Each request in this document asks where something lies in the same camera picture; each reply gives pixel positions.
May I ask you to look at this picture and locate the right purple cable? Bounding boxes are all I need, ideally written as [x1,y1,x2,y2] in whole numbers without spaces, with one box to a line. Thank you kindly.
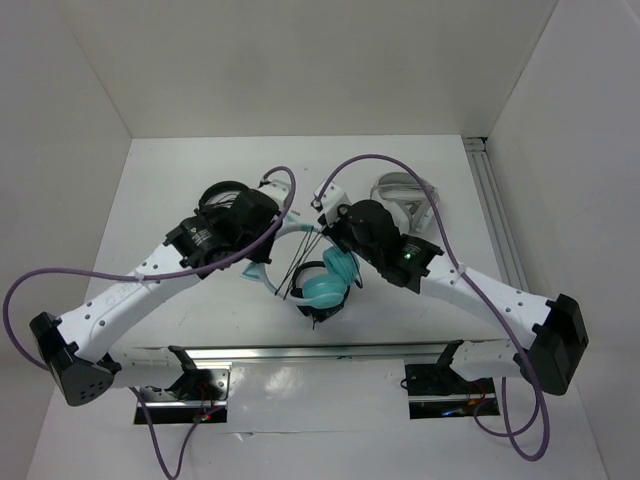
[314,154,547,461]

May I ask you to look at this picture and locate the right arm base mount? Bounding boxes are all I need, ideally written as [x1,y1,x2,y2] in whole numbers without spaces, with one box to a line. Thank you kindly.
[400,364,500,420]

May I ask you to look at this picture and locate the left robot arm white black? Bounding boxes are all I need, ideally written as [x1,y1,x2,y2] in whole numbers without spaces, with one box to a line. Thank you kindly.
[30,181,293,407]

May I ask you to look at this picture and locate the aluminium rail front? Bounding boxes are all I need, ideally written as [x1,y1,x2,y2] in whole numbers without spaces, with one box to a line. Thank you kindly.
[121,340,514,368]

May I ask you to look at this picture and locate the aluminium rail right side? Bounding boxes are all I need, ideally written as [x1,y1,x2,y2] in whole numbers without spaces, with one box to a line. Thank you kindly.
[462,137,529,290]

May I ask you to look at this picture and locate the teal cat ear headphones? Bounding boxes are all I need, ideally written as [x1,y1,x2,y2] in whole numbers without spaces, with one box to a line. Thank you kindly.
[241,217,363,310]

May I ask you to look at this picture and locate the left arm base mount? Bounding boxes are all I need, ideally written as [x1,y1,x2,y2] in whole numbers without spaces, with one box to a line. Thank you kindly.
[138,361,232,425]

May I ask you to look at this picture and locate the thin black headphone cable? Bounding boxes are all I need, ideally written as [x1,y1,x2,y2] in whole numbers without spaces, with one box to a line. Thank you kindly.
[277,225,326,302]

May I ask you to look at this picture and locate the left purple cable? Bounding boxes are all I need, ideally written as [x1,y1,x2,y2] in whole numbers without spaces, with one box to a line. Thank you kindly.
[3,165,296,480]

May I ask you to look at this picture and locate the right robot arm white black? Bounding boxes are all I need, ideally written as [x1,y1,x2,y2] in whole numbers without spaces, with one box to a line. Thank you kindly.
[316,200,589,396]

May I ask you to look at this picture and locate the small black headphones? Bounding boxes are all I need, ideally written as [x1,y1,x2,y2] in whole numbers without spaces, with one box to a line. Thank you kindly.
[288,258,362,328]

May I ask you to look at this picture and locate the aluminium rail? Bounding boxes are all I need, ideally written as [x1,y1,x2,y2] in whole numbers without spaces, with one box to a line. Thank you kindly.
[462,137,529,290]
[121,340,514,368]

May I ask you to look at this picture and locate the black headset with jacks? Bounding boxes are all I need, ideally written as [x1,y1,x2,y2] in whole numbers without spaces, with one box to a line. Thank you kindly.
[197,181,249,220]

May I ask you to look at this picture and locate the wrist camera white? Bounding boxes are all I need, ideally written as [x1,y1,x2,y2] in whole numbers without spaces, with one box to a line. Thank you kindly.
[258,179,291,210]
[311,182,351,226]

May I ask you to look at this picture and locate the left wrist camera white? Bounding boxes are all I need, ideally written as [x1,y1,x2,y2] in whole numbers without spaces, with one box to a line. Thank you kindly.
[258,179,291,210]

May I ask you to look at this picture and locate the purple cable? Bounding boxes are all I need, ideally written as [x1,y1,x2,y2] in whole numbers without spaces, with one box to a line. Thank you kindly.
[314,154,547,461]
[3,165,296,480]

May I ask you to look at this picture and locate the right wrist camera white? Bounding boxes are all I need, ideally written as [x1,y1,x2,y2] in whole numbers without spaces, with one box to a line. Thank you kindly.
[311,182,351,226]

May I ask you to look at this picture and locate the white grey gaming headset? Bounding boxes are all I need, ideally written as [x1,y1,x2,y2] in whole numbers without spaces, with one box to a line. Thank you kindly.
[370,172,434,235]

